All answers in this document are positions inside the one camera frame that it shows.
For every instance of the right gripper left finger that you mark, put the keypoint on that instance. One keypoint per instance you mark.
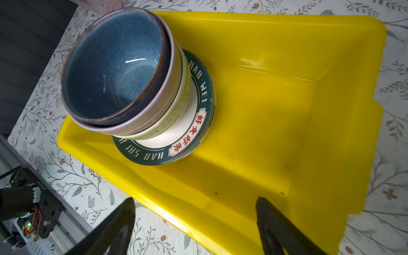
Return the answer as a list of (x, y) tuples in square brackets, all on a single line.
[(112, 236)]

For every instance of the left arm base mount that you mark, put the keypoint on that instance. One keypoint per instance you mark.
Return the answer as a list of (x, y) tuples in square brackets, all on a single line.
[(27, 197)]

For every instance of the floral table mat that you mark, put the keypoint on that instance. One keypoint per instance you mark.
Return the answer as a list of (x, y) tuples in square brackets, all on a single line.
[(381, 229)]

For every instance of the yellow plastic bin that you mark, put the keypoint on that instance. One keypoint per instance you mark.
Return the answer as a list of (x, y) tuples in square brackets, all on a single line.
[(295, 123)]

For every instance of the pink plastic cup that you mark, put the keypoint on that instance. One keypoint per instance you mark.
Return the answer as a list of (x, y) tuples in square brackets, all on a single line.
[(100, 7)]

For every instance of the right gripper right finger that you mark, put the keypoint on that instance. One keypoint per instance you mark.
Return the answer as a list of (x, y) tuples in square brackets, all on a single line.
[(278, 235)]

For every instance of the dark green rimmed plate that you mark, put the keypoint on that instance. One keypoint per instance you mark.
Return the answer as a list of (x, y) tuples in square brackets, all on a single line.
[(187, 133)]

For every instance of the dark blue bowl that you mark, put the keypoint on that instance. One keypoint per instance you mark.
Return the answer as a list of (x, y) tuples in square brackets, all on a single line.
[(111, 63)]

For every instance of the light green bowl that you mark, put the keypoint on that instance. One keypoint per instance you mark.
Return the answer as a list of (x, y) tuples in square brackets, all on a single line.
[(175, 111)]

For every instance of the lilac purple bowl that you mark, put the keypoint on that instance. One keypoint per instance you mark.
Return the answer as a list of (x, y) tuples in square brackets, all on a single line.
[(162, 105)]

